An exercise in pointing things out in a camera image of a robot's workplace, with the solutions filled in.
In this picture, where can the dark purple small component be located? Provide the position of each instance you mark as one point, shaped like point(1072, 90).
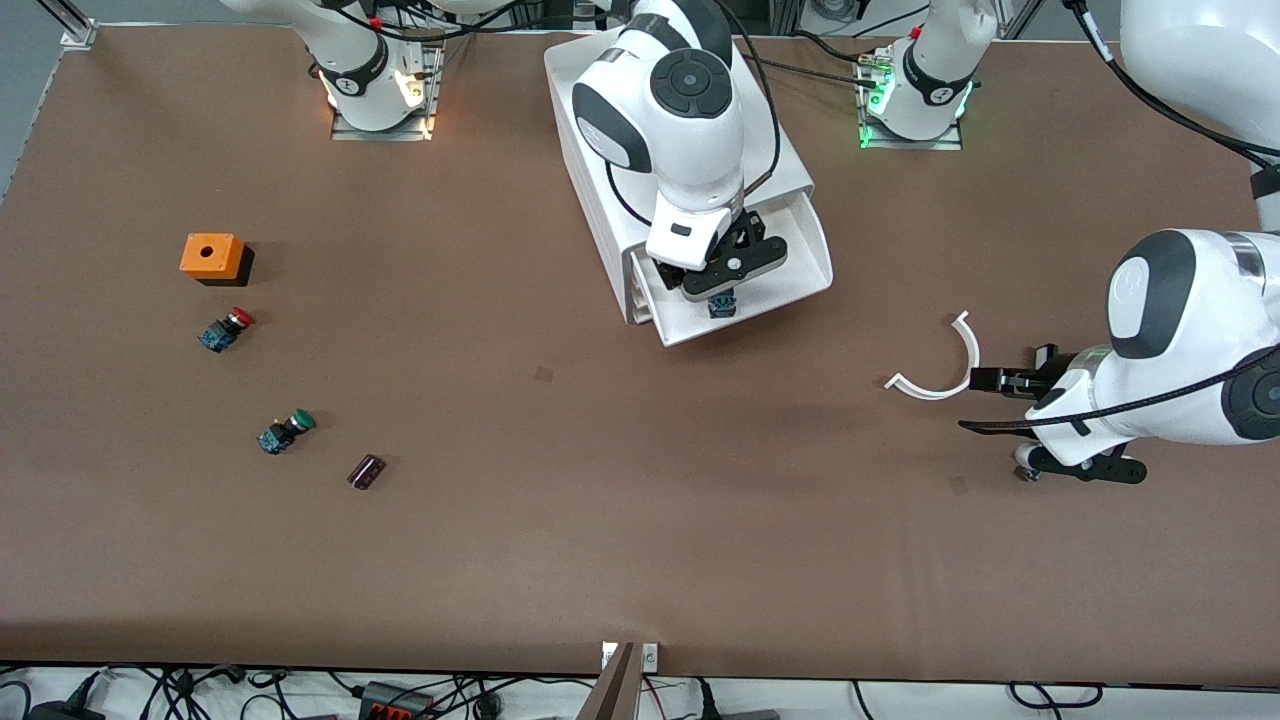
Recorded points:
point(366, 472)

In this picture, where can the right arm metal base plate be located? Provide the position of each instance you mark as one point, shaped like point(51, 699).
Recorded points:
point(345, 132)

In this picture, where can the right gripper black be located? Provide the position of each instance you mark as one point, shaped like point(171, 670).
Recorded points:
point(722, 300)

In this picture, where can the red push button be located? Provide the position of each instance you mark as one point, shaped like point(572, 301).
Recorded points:
point(225, 330)

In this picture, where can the black plug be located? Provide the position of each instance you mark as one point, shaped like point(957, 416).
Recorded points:
point(708, 700)

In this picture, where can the white curved plastic bracket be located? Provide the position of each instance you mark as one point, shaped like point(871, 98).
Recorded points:
point(972, 350)

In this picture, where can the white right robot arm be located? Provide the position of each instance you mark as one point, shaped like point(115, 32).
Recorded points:
point(690, 130)

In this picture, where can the aluminium frame post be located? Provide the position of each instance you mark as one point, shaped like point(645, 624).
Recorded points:
point(75, 28)

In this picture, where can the grey metal post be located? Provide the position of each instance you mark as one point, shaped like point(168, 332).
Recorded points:
point(612, 690)

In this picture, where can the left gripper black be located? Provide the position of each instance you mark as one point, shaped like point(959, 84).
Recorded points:
point(1047, 380)

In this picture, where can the orange box with hole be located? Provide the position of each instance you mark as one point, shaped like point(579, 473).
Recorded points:
point(210, 255)

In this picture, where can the black rectangular switch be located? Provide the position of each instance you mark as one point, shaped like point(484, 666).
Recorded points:
point(1046, 353)

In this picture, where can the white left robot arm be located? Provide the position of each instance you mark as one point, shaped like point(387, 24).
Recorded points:
point(1180, 330)

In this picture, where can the white drawer cabinet housing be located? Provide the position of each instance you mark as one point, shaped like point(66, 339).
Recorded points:
point(612, 245)

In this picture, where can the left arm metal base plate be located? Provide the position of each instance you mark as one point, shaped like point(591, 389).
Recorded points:
point(950, 144)

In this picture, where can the small white bracket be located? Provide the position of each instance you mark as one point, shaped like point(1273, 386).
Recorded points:
point(650, 657)
point(608, 655)

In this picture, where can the green push button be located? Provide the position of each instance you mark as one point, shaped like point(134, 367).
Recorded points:
point(285, 432)

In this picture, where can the black orange power strip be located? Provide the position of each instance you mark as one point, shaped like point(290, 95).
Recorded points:
point(395, 700)

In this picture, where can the yellow push button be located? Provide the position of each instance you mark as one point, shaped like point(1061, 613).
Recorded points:
point(722, 306)

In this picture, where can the black power adapter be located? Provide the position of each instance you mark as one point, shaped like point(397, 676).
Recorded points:
point(65, 712)

